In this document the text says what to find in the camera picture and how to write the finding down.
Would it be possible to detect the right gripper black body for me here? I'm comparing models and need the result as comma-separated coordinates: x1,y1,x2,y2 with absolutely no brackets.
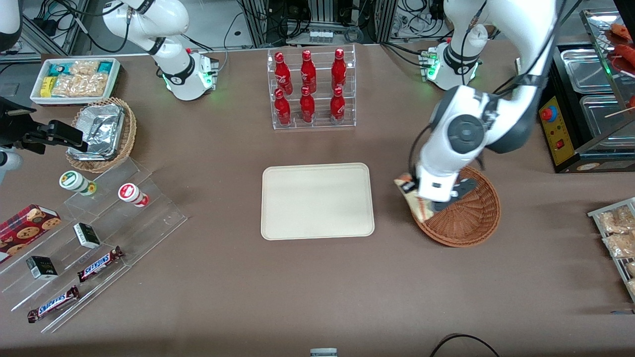
0,97,50,149

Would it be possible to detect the triangular sandwich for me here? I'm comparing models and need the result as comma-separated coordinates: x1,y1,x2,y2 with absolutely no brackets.
394,173,433,224

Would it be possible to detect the round brown wicker basket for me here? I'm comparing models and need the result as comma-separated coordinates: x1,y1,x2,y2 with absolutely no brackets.
408,161,502,247

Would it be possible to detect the light tan wicker basket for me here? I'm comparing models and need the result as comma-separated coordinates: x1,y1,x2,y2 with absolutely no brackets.
65,97,137,174

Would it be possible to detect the beige plastic tray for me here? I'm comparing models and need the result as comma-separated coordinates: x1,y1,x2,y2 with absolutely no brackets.
261,163,375,241

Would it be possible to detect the tray of packaged snacks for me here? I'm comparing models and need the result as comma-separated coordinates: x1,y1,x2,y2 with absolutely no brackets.
588,197,635,303

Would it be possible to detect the aluminium foil container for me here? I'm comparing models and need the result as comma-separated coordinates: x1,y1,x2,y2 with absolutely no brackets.
69,103,125,162

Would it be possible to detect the green lidded drink cup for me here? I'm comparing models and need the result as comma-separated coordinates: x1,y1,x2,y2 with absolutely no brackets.
59,170,98,196

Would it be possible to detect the large clear cracker bag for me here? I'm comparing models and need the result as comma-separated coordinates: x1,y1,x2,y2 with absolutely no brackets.
52,73,108,98

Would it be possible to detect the small clear cracker bag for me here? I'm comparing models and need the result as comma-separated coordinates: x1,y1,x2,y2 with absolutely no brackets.
69,59,100,77

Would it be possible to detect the red lidded drink cup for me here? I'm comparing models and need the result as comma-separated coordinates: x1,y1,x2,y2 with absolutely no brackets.
118,182,150,208

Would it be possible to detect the white rectangular snack bin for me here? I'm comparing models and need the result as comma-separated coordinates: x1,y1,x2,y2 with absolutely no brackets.
30,57,122,106

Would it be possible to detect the small black box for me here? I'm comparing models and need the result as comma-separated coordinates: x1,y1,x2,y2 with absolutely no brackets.
73,222,101,249
26,255,59,281

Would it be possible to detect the clear acrylic stepped display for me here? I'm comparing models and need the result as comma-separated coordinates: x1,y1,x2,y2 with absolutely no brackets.
0,158,188,334

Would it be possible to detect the red plaid cookie box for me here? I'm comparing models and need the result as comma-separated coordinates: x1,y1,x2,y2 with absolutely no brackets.
0,204,63,264

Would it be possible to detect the clear acrylic bottle rack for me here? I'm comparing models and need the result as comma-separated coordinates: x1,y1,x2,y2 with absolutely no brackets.
267,44,357,130

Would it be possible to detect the red cola bottle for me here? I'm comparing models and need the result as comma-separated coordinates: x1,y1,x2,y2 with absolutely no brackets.
274,88,292,125
300,50,317,94
300,86,316,123
330,87,346,122
331,48,347,90
274,52,293,95

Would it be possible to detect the Snickers chocolate bar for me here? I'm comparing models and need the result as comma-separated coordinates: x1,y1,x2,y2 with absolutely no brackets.
77,246,125,283
27,285,80,324

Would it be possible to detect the black hot food warmer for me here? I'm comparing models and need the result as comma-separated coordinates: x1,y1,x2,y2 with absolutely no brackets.
537,0,635,174

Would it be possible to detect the steel food pan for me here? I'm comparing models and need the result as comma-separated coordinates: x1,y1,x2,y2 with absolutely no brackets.
561,47,617,95
579,94,635,138

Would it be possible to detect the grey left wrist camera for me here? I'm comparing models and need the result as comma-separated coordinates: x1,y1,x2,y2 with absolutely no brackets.
431,178,478,215

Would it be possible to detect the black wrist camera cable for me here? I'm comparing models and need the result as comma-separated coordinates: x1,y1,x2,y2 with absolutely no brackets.
408,124,432,172

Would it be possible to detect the black looped cable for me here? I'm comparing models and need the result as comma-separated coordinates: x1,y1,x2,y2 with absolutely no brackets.
429,334,502,357

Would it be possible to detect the aluminium equipment frame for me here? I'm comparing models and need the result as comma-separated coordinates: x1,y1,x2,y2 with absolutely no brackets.
241,0,397,48

